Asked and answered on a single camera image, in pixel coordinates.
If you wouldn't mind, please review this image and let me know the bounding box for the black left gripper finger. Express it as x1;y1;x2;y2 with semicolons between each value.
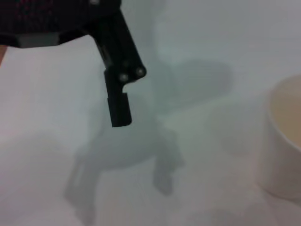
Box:
90;9;148;128

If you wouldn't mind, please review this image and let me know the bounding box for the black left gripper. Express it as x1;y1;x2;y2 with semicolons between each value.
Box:
0;0;123;49

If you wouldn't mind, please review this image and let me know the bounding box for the white paper cup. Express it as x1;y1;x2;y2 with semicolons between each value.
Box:
257;74;301;205

